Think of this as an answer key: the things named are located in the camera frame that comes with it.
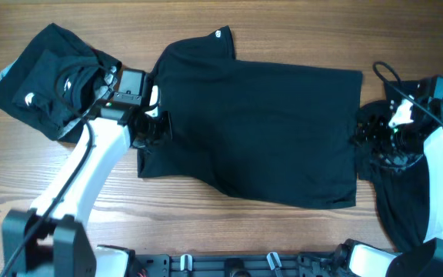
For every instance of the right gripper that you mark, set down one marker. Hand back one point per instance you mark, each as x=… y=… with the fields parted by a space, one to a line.
x=371 y=131

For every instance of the black clothes pile right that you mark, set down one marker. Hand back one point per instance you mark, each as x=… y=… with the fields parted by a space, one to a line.
x=409 y=200

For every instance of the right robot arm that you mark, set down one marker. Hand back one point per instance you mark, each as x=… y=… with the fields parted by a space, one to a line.
x=366 y=260

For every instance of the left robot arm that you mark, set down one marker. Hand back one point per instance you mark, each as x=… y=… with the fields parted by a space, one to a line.
x=50 y=238

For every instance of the white rail clip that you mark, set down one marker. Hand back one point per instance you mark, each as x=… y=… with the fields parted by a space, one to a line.
x=274 y=263
x=186 y=263

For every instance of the black t-shirt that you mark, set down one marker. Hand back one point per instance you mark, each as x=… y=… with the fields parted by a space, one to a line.
x=256 y=130

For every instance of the right white rail clip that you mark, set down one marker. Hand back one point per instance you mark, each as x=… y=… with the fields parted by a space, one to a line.
x=274 y=263

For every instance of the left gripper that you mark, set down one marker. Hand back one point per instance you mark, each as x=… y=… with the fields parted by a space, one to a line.
x=167 y=131

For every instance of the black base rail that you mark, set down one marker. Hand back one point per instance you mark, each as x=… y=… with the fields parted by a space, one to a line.
x=304 y=264

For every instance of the left white rail clip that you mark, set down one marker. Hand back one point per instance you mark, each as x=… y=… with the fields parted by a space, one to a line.
x=186 y=263

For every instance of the folded black clothes stack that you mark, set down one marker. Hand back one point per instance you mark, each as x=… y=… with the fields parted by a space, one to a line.
x=55 y=56

